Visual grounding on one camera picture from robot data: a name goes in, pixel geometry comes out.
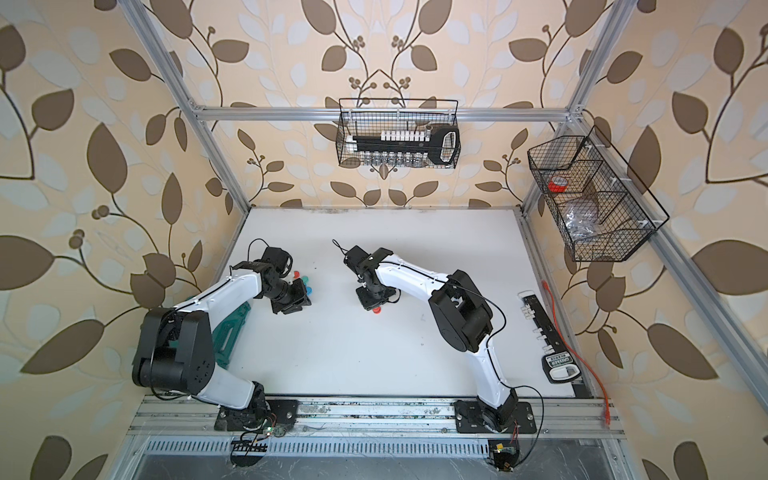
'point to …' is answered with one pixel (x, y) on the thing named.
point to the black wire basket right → (603, 209)
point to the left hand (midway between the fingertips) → (304, 299)
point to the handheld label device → (559, 365)
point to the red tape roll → (558, 184)
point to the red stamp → (377, 310)
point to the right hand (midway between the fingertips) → (375, 302)
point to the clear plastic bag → (579, 216)
